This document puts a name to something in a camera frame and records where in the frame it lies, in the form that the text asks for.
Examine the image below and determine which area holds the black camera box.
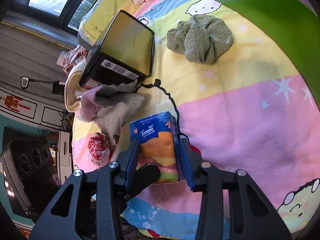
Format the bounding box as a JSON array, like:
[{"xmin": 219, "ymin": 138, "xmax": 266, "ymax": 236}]
[{"xmin": 1, "ymin": 137, "xmax": 61, "ymax": 222}]

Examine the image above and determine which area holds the blue orange Tempo tissue pack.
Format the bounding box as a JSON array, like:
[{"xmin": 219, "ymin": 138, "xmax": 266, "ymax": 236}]
[{"xmin": 130, "ymin": 111, "xmax": 181, "ymax": 184}]

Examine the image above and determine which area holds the black window frame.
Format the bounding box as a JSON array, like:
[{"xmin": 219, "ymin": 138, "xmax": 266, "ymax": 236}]
[{"xmin": 11, "ymin": 0, "xmax": 97, "ymax": 36}]

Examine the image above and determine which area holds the black floor lamp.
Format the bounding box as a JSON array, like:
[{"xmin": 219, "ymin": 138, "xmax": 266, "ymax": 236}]
[{"xmin": 21, "ymin": 76, "xmax": 66, "ymax": 95}]

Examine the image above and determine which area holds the white cabinet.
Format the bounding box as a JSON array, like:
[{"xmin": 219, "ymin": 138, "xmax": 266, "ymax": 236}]
[{"xmin": 1, "ymin": 85, "xmax": 74, "ymax": 183}]

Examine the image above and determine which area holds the green knitted cloth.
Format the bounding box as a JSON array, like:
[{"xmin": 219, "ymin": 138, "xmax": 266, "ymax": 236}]
[{"xmin": 167, "ymin": 15, "xmax": 233, "ymax": 64}]

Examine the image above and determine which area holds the grey cloth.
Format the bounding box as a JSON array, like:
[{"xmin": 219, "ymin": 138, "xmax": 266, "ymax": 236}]
[{"xmin": 92, "ymin": 93, "xmax": 145, "ymax": 149}]

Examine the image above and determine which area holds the pile of clothes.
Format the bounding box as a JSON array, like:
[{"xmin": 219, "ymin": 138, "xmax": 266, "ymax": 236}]
[{"xmin": 62, "ymin": 45, "xmax": 88, "ymax": 75}]

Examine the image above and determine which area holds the pink purple towel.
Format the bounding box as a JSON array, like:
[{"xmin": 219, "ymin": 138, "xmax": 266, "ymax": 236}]
[{"xmin": 77, "ymin": 80, "xmax": 137, "ymax": 122}]

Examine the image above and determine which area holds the green cardboard box tray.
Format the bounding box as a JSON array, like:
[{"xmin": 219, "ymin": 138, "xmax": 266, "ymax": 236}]
[{"xmin": 217, "ymin": 0, "xmax": 319, "ymax": 101}]

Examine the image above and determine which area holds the red white plush toy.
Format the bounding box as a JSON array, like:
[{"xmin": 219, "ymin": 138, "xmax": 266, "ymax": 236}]
[{"xmin": 87, "ymin": 133, "xmax": 111, "ymax": 167}]

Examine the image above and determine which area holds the colourful cartoon blanket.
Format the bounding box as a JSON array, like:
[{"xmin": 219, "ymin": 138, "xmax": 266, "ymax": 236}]
[{"xmin": 79, "ymin": 0, "xmax": 319, "ymax": 238}]

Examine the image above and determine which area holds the black glossy box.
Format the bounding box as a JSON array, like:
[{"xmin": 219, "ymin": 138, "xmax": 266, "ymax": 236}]
[{"xmin": 79, "ymin": 10, "xmax": 155, "ymax": 89}]

